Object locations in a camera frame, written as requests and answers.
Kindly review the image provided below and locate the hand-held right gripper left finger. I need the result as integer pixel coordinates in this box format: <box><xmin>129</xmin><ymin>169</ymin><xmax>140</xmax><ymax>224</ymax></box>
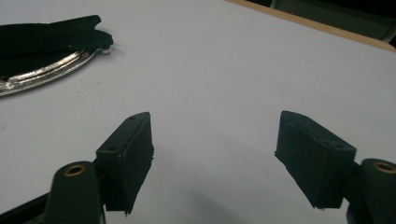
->
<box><xmin>94</xmin><ymin>111</ymin><xmax>155</xmax><ymax>216</ymax></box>

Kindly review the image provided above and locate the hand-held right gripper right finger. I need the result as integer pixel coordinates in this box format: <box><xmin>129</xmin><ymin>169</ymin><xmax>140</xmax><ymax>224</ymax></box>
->
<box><xmin>275</xmin><ymin>110</ymin><xmax>358</xmax><ymax>209</ymax></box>

